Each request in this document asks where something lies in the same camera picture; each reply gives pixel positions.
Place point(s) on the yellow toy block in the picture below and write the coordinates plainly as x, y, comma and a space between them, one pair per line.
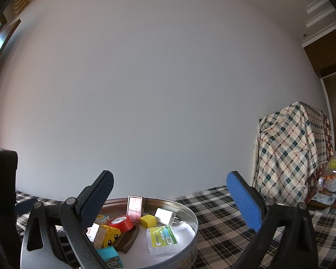
110, 236

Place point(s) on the beige plaid draped cloth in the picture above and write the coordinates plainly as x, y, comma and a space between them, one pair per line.
291, 151

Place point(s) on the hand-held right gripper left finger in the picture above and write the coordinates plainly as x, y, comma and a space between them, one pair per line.
96, 201

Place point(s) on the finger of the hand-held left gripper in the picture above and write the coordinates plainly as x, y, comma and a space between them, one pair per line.
25, 206

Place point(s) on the yellow cube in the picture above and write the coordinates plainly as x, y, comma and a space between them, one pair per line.
147, 220

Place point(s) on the brown rectangular case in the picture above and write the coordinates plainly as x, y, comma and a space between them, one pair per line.
135, 208

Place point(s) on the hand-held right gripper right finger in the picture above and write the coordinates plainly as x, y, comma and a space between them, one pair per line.
243, 199

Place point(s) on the white toy block orange face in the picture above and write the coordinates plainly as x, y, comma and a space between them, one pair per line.
102, 219

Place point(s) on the white charger plug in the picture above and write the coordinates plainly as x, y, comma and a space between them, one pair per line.
162, 215

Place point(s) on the white cardboard box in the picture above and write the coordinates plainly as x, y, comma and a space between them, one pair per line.
93, 231

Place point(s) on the teal bear toy block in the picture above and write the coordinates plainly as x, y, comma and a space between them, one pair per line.
109, 256

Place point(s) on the red tape roll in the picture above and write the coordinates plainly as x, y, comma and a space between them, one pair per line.
123, 224

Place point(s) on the clear floss pick box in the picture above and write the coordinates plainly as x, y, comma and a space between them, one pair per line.
162, 241

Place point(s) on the round blue metal tin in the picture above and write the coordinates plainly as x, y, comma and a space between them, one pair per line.
168, 206

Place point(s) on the wooden framed window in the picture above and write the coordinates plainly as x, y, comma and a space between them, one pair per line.
0, 42

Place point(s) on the clear plastic bag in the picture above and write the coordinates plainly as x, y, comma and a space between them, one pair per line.
329, 185

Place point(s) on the ceiling air vent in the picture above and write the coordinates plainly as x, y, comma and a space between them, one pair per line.
19, 1

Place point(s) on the brown ridged toy brick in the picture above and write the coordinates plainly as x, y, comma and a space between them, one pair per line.
127, 241

